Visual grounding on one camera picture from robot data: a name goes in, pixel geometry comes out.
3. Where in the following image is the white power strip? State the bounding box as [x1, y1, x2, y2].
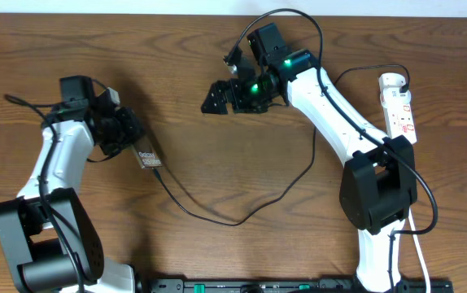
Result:
[378, 72, 417, 144]

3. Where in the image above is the black charging cable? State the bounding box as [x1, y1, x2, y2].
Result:
[151, 63, 412, 227]

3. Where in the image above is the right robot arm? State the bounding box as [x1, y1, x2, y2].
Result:
[201, 49, 417, 292]

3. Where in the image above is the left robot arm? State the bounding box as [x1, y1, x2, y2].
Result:
[0, 103, 143, 292]

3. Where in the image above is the white charger adapter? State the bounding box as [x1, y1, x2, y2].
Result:
[380, 87, 412, 108]

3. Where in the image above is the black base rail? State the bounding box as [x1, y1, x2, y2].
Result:
[135, 278, 452, 293]

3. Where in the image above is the white power strip cord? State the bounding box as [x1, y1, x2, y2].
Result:
[407, 209, 432, 293]

